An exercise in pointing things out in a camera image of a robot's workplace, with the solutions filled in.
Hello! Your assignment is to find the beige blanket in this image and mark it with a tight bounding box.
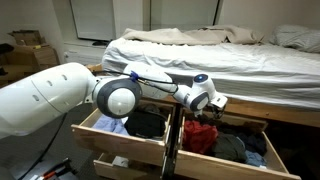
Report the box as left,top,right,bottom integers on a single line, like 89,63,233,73
121,24,266,46

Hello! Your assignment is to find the wooden drawer with blue shirt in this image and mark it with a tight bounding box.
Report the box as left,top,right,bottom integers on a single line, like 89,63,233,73
70,98,176,168

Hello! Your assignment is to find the cardboard box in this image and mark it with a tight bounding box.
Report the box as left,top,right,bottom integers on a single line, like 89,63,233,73
8,29,47,47

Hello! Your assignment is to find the white sheeted mattress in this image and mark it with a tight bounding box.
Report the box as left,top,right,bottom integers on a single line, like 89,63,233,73
101,37,320,111

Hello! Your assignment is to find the white item in low drawer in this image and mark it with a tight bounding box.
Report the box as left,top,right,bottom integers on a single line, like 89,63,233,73
111,155,130,168

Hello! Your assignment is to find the wooden drawer with dark clothes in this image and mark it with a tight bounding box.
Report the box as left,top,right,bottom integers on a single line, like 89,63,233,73
173,108,303,180

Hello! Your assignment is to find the orange handled black clamp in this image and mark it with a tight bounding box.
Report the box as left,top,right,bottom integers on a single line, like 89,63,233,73
31,157,79,180

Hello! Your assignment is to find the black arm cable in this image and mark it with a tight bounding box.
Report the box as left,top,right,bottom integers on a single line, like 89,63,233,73
91,69,180,95

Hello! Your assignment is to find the black folded clothing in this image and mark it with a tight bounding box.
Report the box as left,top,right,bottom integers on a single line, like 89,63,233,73
123,109,167,139

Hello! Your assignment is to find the light blue shirt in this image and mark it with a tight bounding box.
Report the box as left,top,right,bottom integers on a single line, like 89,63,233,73
92,114,130,137

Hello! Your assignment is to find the blue denim clothing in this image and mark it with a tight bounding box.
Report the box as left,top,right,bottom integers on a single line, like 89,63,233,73
244,149,268,168

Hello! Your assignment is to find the dark green clothing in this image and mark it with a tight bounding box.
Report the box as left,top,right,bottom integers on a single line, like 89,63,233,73
209,133,248,164

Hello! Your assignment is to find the grey clothing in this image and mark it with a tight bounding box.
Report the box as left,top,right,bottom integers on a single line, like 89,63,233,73
141,104,162,114

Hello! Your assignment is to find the wooden bed frame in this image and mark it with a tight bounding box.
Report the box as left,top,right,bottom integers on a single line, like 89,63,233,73
79,63,320,129

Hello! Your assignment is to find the dark navy clothing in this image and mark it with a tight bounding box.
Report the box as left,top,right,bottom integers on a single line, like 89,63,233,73
216,123,268,157

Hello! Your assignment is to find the grey striped pillow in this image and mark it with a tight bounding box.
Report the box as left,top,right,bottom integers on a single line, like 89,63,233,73
269,23,320,54

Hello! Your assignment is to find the orange piece of clothing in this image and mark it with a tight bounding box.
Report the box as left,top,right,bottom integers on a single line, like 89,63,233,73
182,119,219,155

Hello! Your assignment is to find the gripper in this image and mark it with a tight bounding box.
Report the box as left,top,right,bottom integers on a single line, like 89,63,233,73
209,94,229,120

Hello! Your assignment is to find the low wooden drawer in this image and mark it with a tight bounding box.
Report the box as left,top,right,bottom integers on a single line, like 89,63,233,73
93,152,168,180

